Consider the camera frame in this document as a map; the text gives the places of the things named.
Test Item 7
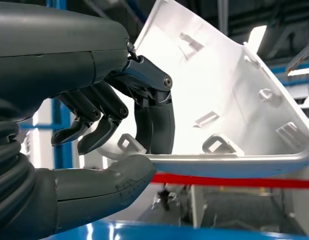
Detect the black cable bundle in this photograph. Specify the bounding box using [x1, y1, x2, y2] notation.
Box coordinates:
[151, 188, 180, 212]

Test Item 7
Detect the red barrier belt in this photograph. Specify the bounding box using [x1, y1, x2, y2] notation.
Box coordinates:
[151, 172, 309, 190]

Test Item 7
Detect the white desk panel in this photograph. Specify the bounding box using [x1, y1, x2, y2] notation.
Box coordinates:
[190, 185, 207, 229]
[285, 165, 309, 237]

